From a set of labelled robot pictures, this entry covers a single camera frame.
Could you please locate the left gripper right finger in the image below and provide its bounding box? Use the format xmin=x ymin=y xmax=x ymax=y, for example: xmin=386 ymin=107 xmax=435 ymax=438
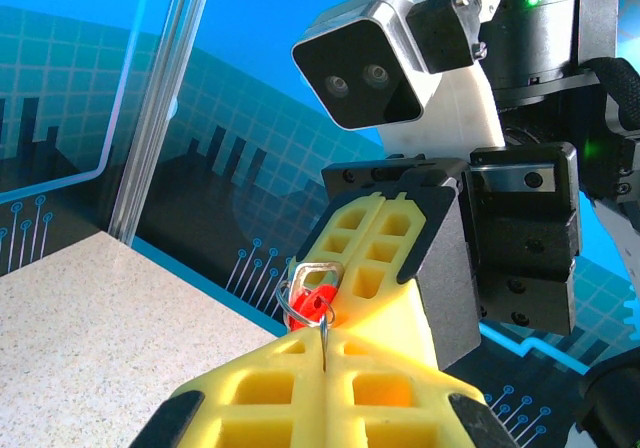
xmin=324 ymin=330 xmax=516 ymax=448

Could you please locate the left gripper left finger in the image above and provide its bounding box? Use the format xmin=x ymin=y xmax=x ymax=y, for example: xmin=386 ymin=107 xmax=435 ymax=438
xmin=129 ymin=327 xmax=326 ymax=448

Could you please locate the key with red head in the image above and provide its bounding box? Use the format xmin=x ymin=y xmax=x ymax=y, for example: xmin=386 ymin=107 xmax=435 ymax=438
xmin=285 ymin=260 xmax=346 ymax=332

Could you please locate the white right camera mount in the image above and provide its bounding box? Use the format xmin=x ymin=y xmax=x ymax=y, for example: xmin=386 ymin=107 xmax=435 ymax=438
xmin=373 ymin=0 xmax=507 ymax=160

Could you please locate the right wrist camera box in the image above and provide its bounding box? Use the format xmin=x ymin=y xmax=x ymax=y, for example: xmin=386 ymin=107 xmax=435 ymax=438
xmin=291 ymin=0 xmax=437 ymax=132

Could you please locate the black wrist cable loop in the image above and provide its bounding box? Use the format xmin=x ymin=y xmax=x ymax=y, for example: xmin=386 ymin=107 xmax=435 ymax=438
xmin=582 ymin=56 xmax=640 ymax=134

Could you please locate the aluminium frame post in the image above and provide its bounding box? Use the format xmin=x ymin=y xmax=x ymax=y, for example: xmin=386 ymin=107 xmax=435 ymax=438
xmin=107 ymin=0 xmax=217 ymax=247

